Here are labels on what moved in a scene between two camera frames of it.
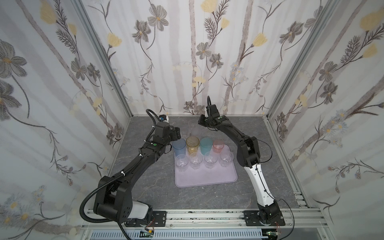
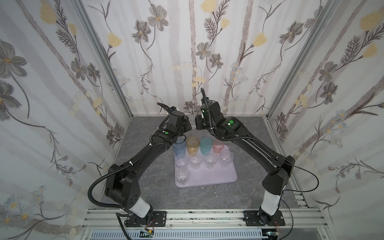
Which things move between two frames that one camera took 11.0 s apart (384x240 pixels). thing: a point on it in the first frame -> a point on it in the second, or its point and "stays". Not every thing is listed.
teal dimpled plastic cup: [206, 144] stays
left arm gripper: [175, 133] -> [186, 127]
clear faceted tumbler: [210, 159] stays
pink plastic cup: [218, 146] stays
